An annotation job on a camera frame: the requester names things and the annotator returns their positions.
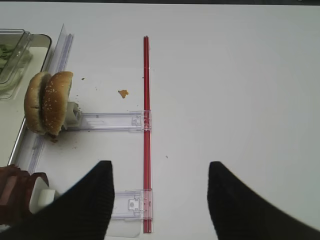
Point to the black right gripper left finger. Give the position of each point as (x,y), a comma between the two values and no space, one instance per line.
(81,213)

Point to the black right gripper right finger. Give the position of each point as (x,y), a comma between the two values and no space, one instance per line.
(238,213)

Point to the white pusher block meat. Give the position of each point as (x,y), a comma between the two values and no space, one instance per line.
(42,196)

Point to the dark red meat patty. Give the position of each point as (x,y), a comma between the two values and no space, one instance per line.
(32,185)

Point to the brown bread crumb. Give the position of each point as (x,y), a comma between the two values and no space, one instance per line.
(123,93)

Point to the green lettuce in box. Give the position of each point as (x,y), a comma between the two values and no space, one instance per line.
(6,51)

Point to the lower right clear crossbar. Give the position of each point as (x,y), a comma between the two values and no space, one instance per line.
(133,205)

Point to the clear crossbar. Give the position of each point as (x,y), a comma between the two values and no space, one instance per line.
(133,205)
(131,121)

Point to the right red strip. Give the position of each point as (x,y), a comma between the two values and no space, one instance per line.
(147,222)

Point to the bacon slice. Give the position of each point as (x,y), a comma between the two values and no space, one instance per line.
(10,195)

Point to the white pusher block sesame bun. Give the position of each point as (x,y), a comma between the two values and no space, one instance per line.
(73,115)

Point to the upper right clear crossbar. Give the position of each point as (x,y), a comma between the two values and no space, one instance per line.
(131,121)

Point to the silver metal tray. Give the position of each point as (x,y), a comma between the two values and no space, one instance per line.
(12,116)

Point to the sesame bun right half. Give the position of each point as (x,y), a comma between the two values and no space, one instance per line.
(55,100)

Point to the sesame bun half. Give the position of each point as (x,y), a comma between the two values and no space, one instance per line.
(33,102)
(55,100)

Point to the sesame bun left half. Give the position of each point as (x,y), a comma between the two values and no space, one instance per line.
(33,102)

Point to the clear plastic salad box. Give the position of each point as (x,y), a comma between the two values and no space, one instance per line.
(18,62)

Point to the right clear long rail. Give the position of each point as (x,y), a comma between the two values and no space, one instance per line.
(58,63)

